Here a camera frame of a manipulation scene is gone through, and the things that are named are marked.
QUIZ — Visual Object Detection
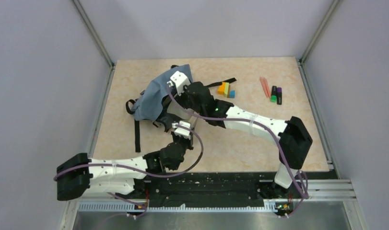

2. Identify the blue student backpack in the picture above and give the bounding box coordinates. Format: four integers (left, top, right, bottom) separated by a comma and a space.
125, 64, 237, 153

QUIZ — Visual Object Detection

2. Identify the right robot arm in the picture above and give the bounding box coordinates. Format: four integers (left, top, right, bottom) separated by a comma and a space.
166, 80, 313, 197

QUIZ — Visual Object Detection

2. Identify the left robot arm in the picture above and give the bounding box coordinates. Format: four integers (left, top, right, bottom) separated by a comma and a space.
54, 128, 194, 201

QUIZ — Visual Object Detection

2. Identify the coloured sticky note stack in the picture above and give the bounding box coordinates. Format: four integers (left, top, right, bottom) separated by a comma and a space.
217, 82, 236, 98

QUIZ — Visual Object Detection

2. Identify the green highlighter marker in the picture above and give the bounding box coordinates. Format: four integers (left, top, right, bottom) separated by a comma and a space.
270, 85, 277, 103

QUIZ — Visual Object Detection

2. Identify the purple highlighter marker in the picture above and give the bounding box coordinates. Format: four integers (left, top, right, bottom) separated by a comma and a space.
276, 87, 283, 105

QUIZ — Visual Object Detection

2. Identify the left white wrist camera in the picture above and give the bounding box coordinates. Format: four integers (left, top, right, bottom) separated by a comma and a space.
172, 121, 191, 139

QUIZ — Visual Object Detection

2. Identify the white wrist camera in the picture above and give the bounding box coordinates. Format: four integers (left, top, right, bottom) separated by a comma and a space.
172, 121, 191, 139
167, 71, 191, 96

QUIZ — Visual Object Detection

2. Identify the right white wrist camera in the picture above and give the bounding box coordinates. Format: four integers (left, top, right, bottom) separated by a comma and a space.
167, 71, 191, 96

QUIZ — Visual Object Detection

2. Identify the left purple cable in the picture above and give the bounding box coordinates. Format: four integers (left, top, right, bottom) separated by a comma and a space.
53, 124, 204, 219

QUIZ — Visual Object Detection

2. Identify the purple cable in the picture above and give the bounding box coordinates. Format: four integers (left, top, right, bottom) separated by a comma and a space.
53, 124, 204, 219
167, 83, 309, 218

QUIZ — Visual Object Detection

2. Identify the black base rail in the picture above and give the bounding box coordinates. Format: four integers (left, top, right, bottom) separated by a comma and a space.
126, 172, 301, 208

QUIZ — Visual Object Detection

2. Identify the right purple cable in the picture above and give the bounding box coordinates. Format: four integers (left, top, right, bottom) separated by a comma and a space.
167, 83, 309, 218

